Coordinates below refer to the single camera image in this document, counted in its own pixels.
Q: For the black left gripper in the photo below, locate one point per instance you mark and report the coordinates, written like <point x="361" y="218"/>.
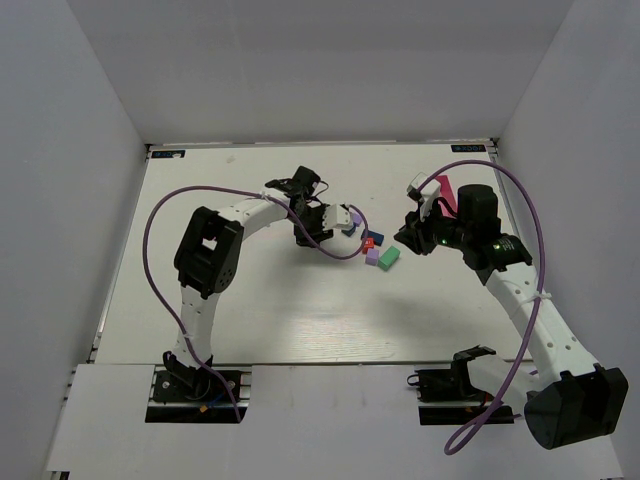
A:
<point x="316" y="226"/>

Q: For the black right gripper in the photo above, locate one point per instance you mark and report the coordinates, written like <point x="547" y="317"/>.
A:
<point x="414" y="236"/>

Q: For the pink plastic bin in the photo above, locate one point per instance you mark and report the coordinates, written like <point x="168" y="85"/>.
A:
<point x="448" y="196"/>

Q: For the small dark blue cube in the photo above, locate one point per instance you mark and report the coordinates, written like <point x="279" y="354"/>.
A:
<point x="349" y="232"/>

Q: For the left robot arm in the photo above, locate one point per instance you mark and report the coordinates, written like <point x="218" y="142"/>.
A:
<point x="208" y="255"/>

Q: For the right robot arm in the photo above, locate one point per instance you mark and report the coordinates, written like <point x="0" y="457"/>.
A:
<point x="571" y="398"/>

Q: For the long dark blue block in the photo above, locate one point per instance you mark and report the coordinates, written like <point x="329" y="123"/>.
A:
<point x="376" y="237"/>

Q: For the green wooden block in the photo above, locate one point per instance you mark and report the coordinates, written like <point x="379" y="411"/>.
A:
<point x="388" y="258"/>

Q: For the red wooden cube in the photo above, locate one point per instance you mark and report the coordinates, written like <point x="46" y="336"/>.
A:
<point x="368" y="245"/>

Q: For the right blue table label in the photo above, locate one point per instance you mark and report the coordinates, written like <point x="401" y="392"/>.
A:
<point x="468" y="148"/>

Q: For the blue table label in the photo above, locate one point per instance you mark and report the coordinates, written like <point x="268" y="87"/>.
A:
<point x="168" y="154"/>
<point x="468" y="148"/>

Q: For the left blue table label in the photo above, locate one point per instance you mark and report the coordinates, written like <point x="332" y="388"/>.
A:
<point x="168" y="154"/>

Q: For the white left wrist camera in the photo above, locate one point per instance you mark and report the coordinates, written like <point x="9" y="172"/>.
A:
<point x="337" y="216"/>

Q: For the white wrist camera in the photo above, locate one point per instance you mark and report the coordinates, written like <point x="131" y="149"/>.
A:
<point x="337" y="216"/>
<point x="424" y="196"/>

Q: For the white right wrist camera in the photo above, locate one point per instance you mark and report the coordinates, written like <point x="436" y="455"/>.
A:
<point x="424" y="196"/>

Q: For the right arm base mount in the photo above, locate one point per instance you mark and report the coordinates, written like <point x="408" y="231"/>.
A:
<point x="442" y="402"/>

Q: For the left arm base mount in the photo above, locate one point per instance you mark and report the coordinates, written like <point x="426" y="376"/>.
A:
<point x="173" y="402"/>

